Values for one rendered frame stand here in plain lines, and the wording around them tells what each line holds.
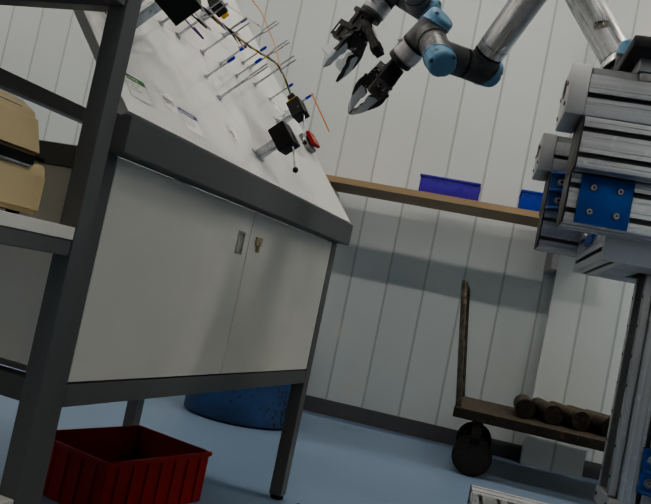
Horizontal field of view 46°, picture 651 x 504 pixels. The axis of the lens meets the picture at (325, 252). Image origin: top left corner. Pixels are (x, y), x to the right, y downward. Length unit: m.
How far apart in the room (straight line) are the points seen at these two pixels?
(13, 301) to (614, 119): 1.07
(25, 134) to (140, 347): 0.50
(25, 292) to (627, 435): 1.16
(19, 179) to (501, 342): 3.24
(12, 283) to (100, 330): 0.17
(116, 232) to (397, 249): 2.89
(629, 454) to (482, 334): 2.55
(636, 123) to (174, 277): 0.91
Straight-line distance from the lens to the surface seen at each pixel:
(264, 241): 1.90
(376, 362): 4.14
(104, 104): 1.25
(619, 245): 1.50
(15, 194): 1.18
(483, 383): 4.12
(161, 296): 1.54
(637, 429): 1.62
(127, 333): 1.48
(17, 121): 1.22
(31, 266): 1.39
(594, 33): 2.17
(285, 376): 2.19
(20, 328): 1.39
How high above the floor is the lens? 0.64
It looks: 3 degrees up
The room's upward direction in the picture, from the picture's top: 12 degrees clockwise
